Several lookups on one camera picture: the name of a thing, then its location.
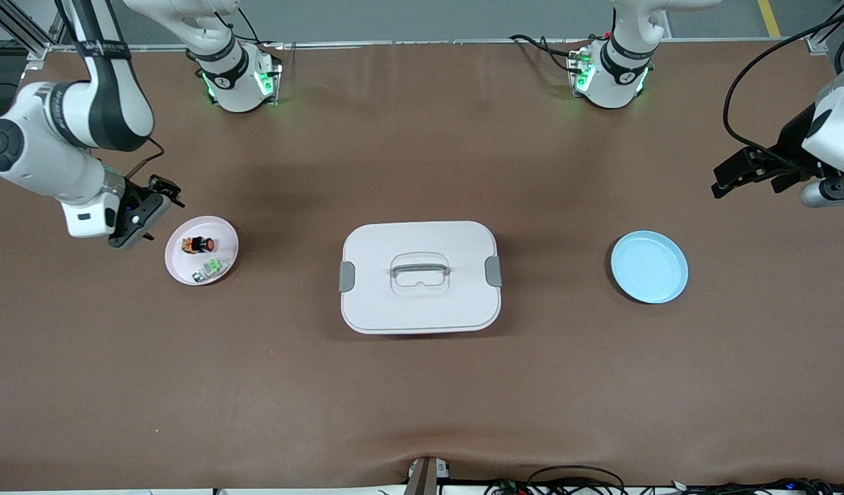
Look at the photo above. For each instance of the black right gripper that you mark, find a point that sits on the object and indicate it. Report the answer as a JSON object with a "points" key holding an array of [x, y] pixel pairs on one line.
{"points": [[149, 193]]}

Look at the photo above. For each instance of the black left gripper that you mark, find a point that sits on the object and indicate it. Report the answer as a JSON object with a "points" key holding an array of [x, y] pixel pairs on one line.
{"points": [[790, 146]]}

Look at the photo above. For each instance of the orange push-button switch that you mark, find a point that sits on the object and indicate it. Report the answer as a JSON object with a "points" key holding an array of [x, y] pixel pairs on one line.
{"points": [[198, 244]]}

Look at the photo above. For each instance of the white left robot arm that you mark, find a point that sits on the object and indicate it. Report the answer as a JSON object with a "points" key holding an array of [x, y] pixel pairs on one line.
{"points": [[611, 82]]}

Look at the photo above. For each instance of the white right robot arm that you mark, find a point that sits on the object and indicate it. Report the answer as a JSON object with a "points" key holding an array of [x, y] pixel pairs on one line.
{"points": [[51, 144]]}

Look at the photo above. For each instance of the pink round bowl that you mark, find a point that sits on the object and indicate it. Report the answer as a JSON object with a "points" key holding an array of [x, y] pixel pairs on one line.
{"points": [[223, 237]]}

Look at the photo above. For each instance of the light blue round plate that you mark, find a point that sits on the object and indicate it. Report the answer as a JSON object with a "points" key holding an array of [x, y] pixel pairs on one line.
{"points": [[649, 268]]}

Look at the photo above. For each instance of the brown table mat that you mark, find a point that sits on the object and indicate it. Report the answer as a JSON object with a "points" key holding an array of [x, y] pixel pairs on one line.
{"points": [[422, 405]]}

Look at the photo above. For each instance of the green push-button switch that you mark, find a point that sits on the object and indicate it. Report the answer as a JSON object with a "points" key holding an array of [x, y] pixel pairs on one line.
{"points": [[212, 268]]}

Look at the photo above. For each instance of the aluminium frame profile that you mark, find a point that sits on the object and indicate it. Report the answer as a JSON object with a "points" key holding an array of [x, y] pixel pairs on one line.
{"points": [[30, 34], [824, 31]]}

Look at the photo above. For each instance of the silver table edge rail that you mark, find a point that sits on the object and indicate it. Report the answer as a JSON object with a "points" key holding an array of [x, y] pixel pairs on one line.
{"points": [[394, 44]]}

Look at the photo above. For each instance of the metal table edge bracket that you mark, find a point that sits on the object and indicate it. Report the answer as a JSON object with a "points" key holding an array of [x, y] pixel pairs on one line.
{"points": [[427, 476]]}

